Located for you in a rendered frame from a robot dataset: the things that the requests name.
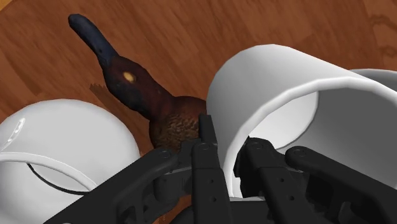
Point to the brown duck figure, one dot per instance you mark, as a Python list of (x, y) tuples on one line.
[(149, 99)]

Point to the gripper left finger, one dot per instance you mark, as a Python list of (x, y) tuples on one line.
[(206, 173)]

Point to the white round bowl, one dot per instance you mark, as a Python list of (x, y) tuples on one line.
[(68, 136)]

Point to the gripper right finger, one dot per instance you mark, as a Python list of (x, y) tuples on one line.
[(310, 176)]

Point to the white cup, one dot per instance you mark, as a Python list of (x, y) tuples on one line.
[(279, 80)]

